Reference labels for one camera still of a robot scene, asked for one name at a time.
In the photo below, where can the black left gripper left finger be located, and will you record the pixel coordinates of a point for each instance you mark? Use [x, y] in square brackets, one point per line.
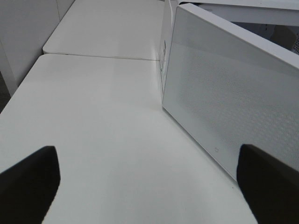
[28, 188]

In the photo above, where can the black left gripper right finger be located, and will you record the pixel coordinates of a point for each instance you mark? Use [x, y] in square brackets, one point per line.
[269, 186]

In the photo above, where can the white microwave door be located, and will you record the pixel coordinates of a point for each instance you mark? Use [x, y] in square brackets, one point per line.
[235, 82]

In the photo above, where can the white microwave oven body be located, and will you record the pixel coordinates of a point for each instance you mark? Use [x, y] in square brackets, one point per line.
[233, 14]

